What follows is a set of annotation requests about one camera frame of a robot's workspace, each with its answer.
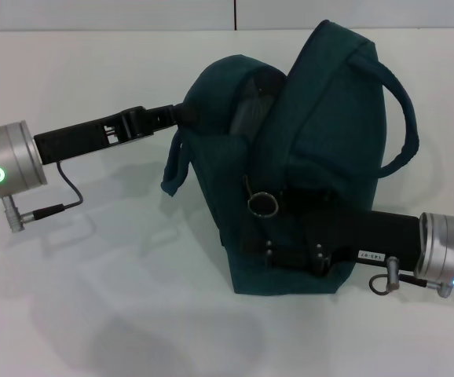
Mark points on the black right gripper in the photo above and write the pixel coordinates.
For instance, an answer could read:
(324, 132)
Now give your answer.
(368, 235)

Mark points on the dark teal fabric lunch bag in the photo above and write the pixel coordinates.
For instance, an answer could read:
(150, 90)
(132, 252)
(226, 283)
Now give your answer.
(329, 118)

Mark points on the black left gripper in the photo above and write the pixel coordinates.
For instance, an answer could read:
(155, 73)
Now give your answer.
(81, 137)

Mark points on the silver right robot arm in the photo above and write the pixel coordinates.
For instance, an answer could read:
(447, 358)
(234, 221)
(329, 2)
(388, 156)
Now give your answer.
(451, 251)

